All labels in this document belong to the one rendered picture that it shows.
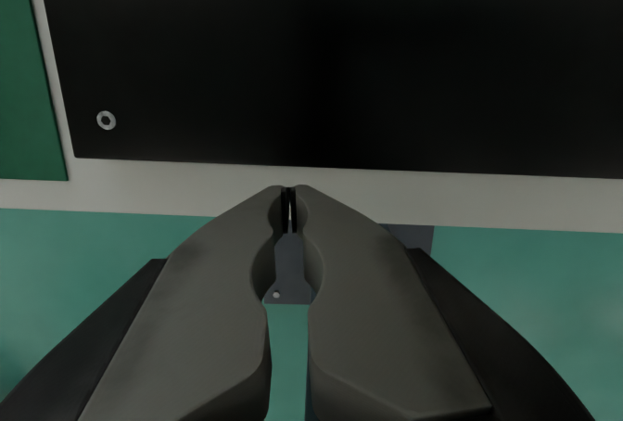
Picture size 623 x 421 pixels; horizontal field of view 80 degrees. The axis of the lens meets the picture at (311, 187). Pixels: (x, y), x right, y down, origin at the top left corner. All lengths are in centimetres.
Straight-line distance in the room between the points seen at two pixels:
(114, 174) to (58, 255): 112
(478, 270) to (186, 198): 106
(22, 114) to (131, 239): 97
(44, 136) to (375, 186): 18
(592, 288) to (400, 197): 121
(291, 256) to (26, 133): 90
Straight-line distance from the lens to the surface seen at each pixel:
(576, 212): 26
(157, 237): 117
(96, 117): 21
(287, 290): 115
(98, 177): 25
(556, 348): 150
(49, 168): 26
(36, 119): 25
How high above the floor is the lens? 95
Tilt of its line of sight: 69 degrees down
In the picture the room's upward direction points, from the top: 176 degrees counter-clockwise
